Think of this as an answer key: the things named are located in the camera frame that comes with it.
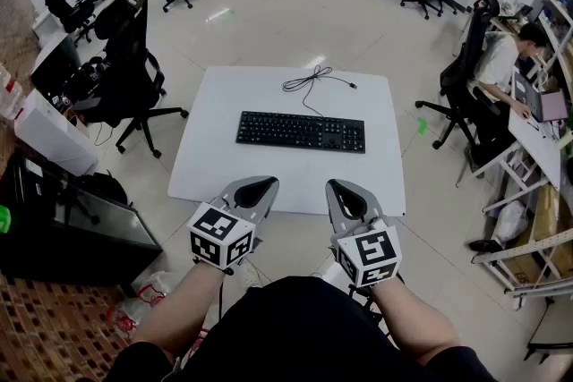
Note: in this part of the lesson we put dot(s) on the person's black clothing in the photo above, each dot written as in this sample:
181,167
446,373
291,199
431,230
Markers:
295,335

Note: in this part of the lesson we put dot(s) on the black keyboard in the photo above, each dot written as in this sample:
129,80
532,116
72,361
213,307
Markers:
300,132

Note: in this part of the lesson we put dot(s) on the black mesh office chair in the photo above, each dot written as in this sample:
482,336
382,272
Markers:
127,58

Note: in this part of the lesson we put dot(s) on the black backpack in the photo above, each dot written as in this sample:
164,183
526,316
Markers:
105,188

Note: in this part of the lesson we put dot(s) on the white office desk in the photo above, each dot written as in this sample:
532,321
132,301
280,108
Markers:
535,143

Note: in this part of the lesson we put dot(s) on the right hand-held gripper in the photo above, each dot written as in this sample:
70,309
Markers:
371,248

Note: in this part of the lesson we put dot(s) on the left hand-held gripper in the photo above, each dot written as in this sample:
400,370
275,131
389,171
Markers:
221,228

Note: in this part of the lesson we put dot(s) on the clear plastic bag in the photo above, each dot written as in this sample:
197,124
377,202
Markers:
134,308

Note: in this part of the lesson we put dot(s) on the cardboard box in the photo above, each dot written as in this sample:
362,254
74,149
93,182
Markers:
553,232

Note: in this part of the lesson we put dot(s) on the clear water bottle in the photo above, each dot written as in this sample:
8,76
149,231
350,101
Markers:
11,91

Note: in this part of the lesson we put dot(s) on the person's white shoe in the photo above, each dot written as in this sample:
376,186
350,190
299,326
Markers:
250,274

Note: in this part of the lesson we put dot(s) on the black glass cabinet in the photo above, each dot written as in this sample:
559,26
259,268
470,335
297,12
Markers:
67,228

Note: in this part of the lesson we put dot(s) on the person's right forearm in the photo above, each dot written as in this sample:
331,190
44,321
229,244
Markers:
412,317

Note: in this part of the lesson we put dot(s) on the white metal shelf rack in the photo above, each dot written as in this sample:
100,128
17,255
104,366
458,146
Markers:
559,36

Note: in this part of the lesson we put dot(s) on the person's left forearm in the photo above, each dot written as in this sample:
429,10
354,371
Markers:
179,308

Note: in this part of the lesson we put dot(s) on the white plastic bag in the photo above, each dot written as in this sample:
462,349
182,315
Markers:
511,221

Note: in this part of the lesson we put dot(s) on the white box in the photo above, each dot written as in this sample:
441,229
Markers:
53,134

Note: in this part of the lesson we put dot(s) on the grey laptop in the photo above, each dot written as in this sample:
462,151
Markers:
537,100

